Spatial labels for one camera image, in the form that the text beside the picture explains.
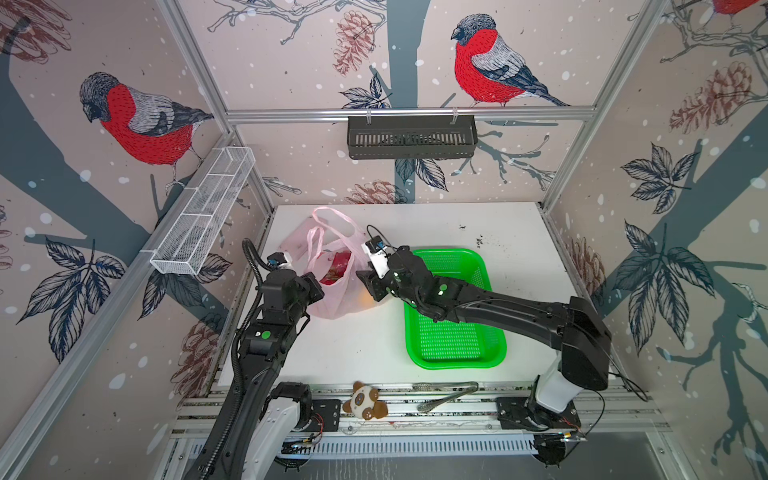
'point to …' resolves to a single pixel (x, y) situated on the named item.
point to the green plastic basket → (451, 344)
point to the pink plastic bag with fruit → (329, 247)
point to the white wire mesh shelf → (196, 225)
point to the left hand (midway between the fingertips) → (313, 274)
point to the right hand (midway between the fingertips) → (359, 271)
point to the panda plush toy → (363, 403)
